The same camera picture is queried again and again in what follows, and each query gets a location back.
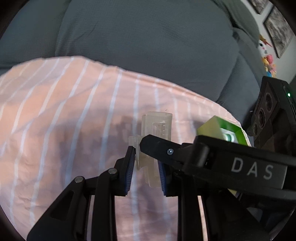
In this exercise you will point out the black framed picture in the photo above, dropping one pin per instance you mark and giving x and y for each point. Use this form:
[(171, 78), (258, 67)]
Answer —
[(279, 31), (258, 5)]

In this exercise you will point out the colourful plush toys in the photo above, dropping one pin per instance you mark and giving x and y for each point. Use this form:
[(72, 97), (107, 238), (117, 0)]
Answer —
[(266, 57)]

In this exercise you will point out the translucent plastic clip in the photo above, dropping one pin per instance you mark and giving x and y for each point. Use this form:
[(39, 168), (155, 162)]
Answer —
[(155, 129)]

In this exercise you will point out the green cardboard box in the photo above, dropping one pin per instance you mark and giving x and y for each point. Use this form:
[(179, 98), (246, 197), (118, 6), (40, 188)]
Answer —
[(222, 132)]

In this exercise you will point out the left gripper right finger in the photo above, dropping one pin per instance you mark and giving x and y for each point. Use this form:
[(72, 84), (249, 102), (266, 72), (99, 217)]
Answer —
[(207, 211)]

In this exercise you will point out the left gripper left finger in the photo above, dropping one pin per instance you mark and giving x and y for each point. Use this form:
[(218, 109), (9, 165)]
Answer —
[(67, 216)]

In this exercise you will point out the grey green sofa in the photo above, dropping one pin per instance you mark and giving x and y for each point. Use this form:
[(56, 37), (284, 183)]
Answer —
[(209, 47)]

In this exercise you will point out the pink white striped cloth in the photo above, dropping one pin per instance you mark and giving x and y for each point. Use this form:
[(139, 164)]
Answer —
[(70, 116)]

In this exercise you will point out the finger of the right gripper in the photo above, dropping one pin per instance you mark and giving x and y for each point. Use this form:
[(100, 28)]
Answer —
[(186, 157)]

